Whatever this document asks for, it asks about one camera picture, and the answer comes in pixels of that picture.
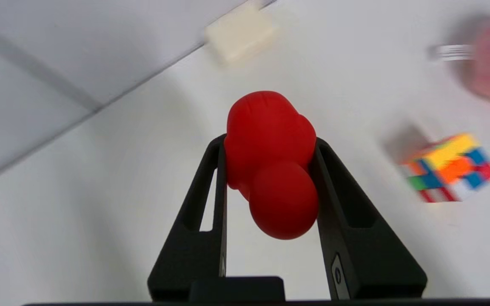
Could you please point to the pink plush peach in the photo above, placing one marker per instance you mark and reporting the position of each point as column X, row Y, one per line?
column 485, row 57

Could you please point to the red rubber duck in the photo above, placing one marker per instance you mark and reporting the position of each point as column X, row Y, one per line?
column 272, row 163

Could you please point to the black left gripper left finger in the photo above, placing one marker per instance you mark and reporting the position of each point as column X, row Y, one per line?
column 194, row 238

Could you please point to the multicoloured puzzle cube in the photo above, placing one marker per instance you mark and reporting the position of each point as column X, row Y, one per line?
column 451, row 168

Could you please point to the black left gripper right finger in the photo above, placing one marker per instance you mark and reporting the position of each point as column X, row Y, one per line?
column 355, row 238

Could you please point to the cream white rectangular block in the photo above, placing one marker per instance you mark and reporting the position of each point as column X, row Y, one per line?
column 240, row 34

